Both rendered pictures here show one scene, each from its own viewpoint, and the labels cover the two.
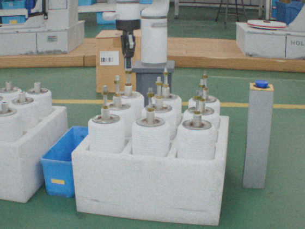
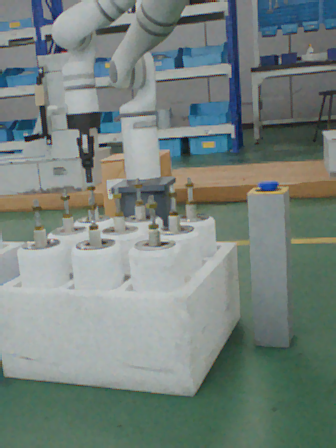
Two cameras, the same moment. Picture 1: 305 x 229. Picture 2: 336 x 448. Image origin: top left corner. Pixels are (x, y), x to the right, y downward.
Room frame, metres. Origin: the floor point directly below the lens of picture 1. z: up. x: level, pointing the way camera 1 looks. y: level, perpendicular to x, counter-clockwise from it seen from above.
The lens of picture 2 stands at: (0.05, -0.29, 0.50)
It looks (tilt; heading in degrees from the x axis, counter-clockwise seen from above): 13 degrees down; 13
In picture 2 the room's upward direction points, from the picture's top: 5 degrees counter-clockwise
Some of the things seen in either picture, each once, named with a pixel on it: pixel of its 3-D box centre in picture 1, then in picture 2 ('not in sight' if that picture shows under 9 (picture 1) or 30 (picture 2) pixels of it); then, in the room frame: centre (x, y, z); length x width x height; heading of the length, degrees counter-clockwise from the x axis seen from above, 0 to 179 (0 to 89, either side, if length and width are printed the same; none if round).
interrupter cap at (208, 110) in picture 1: (201, 110); (175, 230); (1.19, -0.12, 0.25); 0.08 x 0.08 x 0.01
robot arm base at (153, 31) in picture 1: (153, 41); (141, 149); (1.59, 0.01, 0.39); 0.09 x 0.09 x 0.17; 86
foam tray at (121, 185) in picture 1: (158, 162); (127, 305); (1.21, -0.01, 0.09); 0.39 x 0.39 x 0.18; 80
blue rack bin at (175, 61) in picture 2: not in sight; (161, 60); (5.98, 0.59, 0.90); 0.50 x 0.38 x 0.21; 175
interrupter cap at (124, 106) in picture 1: (117, 106); (69, 231); (1.23, 0.11, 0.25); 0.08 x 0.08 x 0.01
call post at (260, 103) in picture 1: (257, 137); (271, 268); (1.23, -0.31, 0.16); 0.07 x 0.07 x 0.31; 80
